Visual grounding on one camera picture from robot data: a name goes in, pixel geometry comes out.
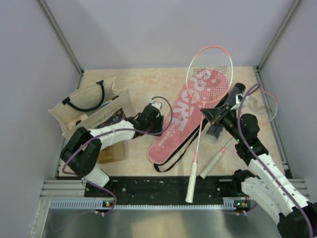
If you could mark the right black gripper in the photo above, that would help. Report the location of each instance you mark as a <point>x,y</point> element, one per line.
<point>216,115</point>

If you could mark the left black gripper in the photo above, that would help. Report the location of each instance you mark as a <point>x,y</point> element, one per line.
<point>159,121</point>

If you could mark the black shuttlecock tube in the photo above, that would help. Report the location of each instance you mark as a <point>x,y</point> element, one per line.
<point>215,130</point>

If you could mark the pink racket cover bag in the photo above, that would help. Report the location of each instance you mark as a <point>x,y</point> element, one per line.
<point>183,128</point>

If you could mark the pink badminton racket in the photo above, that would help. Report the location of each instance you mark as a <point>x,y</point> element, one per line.
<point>263,105</point>
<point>209,76</point>

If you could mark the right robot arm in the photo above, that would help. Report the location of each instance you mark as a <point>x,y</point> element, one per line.
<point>294,214</point>

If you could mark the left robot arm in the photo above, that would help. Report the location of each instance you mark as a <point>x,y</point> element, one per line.
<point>82,150</point>

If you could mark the brown cardboard box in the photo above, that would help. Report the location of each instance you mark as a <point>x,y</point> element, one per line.
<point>113,153</point>

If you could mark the beige floral tote bag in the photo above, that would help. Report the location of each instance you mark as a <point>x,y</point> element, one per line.
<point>92,105</point>

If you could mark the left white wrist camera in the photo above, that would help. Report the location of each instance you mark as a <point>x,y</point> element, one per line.
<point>155,104</point>

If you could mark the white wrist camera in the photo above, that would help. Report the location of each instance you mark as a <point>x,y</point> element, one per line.
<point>238,98</point>
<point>155,104</point>

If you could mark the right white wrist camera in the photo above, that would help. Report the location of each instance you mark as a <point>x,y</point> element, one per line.
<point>238,98</point>

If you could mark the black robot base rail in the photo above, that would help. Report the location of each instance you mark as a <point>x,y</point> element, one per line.
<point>171,190</point>

